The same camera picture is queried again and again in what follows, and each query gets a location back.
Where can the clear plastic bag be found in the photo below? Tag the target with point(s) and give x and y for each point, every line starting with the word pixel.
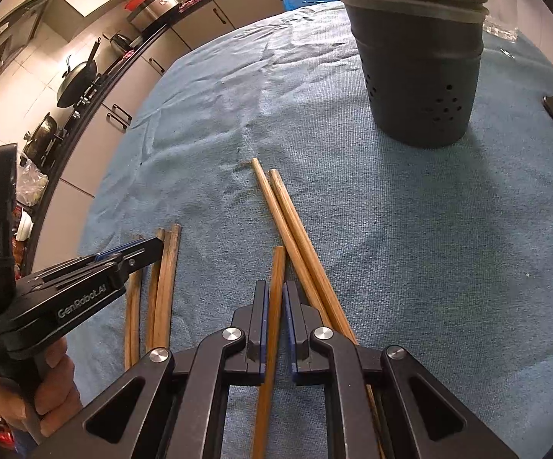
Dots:
pixel 30 179

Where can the metal box appliance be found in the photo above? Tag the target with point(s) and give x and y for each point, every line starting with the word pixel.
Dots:
pixel 156 9

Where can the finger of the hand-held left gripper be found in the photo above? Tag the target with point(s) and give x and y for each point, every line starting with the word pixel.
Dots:
pixel 145 251
pixel 113 250

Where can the gas stove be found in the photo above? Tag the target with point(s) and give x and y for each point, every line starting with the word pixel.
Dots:
pixel 66 119

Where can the dark cooking pan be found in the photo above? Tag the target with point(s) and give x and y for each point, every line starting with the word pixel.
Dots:
pixel 42 133

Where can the black wok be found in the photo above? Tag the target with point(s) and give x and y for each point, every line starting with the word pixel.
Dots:
pixel 78 79

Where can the person's left hand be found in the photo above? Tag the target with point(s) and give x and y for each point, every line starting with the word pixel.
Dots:
pixel 58 377

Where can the pink rag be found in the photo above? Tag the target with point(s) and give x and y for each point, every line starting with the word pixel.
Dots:
pixel 190 5

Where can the small metal pin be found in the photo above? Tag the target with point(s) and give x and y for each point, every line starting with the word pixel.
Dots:
pixel 507 53

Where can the dark grey utensil holder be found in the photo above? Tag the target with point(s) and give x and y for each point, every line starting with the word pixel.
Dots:
pixel 415 71

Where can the beige lower cabinets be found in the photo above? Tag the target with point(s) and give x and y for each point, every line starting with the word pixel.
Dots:
pixel 161 52

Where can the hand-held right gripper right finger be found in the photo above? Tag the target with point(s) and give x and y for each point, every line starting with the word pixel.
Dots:
pixel 295 330

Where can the blue tablecloth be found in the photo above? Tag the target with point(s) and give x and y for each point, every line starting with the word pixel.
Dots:
pixel 209 119

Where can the black kitchen countertop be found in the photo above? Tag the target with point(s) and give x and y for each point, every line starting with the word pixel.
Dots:
pixel 113 74

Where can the clear glass mug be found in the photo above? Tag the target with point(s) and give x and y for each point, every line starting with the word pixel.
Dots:
pixel 499 28

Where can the range hood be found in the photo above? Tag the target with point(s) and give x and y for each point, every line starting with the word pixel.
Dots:
pixel 3 38

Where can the wooden chopstick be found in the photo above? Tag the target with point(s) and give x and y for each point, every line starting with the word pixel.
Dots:
pixel 300 234
pixel 276 215
pixel 153 296
pixel 167 291
pixel 276 287

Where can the pink cloth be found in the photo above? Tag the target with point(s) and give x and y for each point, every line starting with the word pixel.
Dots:
pixel 128 56

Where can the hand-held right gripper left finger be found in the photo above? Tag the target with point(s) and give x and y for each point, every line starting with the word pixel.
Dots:
pixel 257 325

